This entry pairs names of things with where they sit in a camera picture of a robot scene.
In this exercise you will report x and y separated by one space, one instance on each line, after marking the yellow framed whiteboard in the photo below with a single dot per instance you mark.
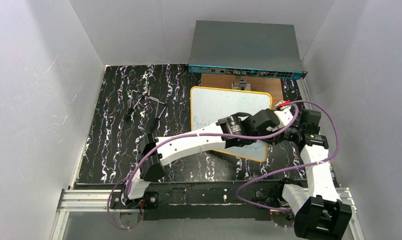
208 104

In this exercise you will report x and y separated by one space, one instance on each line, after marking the aluminium frame rail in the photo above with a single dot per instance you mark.
95 200

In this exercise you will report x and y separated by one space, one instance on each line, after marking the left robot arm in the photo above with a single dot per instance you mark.
237 130

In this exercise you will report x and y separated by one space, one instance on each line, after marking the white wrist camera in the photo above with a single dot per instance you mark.
280 105
284 116

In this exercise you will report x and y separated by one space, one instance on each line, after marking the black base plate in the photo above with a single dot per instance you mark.
202 200

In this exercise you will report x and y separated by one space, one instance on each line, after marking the teal network switch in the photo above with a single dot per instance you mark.
263 50

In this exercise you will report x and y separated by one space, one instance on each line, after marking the black marble pattern mat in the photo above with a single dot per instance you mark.
111 147

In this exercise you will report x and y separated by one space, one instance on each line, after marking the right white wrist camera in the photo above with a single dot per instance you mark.
280 105

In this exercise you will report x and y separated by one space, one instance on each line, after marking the brown wooden board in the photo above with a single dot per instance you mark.
272 86

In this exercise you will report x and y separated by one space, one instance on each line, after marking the grey metal bracket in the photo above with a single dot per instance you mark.
241 85

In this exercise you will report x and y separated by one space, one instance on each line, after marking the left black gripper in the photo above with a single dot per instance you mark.
280 136

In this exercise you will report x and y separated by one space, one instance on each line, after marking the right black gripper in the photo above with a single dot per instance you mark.
293 133

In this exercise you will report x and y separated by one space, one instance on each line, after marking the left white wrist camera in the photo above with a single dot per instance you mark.
284 116

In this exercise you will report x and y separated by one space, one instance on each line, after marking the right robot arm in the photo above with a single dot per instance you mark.
319 213

